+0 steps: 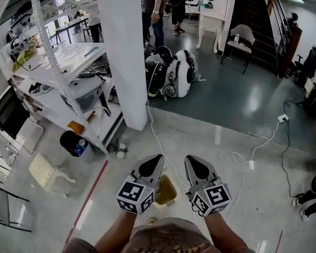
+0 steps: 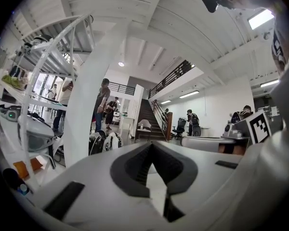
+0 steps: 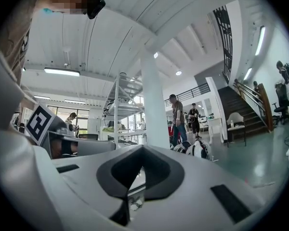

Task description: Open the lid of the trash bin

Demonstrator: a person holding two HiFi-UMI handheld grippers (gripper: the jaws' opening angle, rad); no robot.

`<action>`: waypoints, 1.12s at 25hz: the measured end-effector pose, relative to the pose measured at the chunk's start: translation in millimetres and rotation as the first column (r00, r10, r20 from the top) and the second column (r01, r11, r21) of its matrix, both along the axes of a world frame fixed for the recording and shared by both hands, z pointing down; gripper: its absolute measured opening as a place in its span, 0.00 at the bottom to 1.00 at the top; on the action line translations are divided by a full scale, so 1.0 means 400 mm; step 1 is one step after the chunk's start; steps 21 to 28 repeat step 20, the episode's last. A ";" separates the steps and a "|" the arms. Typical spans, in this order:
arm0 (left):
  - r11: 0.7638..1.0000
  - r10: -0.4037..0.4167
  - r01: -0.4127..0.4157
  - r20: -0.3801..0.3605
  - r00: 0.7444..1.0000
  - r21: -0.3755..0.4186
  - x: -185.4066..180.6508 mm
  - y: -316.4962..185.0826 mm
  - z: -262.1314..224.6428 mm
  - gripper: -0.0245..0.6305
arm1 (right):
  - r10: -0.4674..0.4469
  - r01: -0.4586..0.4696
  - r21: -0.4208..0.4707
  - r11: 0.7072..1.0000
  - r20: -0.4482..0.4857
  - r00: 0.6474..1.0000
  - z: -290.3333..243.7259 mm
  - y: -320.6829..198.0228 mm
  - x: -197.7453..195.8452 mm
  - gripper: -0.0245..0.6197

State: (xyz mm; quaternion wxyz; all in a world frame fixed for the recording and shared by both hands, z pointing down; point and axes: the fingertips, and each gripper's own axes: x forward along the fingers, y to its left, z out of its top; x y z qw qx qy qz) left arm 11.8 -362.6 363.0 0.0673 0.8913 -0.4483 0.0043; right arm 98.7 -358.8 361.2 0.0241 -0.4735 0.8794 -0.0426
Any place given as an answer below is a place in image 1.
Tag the black mesh office chair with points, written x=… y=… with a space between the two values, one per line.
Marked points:
x=8 y=112

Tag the person's brown shirt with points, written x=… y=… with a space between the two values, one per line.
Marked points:
x=168 y=236

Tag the small white bottle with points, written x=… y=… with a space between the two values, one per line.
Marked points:
x=237 y=38

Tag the person's right forearm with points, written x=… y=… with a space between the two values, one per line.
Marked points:
x=221 y=231

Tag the blue plastic bottle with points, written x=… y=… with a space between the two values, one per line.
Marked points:
x=81 y=145

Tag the yellow-green cloth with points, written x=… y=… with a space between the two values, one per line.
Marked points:
x=22 y=60

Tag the white metal shelving rack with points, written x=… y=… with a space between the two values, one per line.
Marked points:
x=68 y=57

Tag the white power strip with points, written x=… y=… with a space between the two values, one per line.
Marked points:
x=282 y=118

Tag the white trash bin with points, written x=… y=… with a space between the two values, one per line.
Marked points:
x=167 y=194

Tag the teal hand tool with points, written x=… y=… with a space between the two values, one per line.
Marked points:
x=91 y=51

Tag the person's left forearm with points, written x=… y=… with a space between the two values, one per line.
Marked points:
x=118 y=228

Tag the cream ornate stool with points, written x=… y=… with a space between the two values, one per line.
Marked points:
x=42 y=167

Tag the white ornate table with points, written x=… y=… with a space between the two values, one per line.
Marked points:
x=212 y=18

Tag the person's left shoe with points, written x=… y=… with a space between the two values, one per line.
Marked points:
x=152 y=221

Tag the white grey shell device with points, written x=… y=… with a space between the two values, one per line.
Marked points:
x=85 y=93

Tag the dark staircase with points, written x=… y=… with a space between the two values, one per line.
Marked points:
x=250 y=9

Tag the grey bin with black bag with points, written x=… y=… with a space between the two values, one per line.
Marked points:
x=68 y=142

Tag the white hard-shell backpack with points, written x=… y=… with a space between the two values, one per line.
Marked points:
x=180 y=75

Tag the white square pillar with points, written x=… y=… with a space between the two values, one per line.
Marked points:
x=121 y=62

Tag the white floor adapter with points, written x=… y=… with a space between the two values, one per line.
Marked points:
x=122 y=150

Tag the black swivel chair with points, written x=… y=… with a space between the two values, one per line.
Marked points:
x=300 y=64

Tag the grey white headset device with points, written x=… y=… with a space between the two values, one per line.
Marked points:
x=40 y=89

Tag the grey chair with black frame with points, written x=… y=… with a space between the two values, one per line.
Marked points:
x=1 y=207

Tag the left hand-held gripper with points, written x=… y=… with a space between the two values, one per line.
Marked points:
x=133 y=194

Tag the black hard-shell backpack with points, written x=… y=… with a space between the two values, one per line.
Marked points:
x=154 y=72

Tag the white curved-back chair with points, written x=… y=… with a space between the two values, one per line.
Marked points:
x=242 y=31

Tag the black frame table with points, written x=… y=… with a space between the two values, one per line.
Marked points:
x=71 y=24

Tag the orange cushion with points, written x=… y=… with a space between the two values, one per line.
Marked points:
x=75 y=127

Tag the black hanging clothes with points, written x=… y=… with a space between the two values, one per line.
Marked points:
x=314 y=59

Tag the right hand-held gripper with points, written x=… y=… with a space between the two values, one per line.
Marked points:
x=213 y=196

